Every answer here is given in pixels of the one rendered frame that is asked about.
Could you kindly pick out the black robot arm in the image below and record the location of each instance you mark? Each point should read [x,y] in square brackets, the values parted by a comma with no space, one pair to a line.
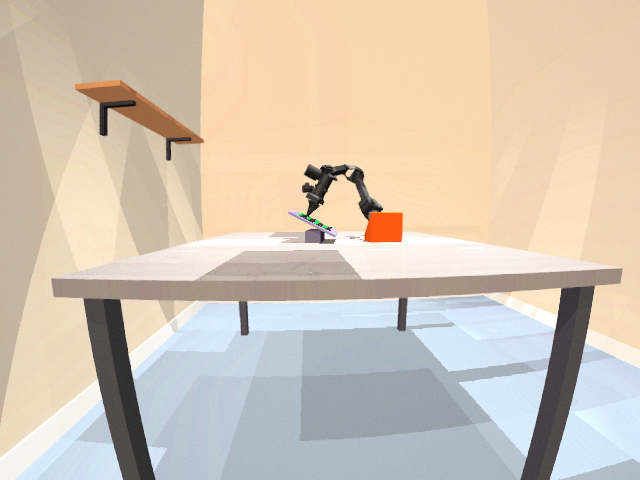
[327,174]

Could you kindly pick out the lavender switch panel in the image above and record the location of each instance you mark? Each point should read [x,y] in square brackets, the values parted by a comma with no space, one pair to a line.
[314,235]

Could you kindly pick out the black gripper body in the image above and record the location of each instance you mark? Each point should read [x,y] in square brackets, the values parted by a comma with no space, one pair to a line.
[318,196]

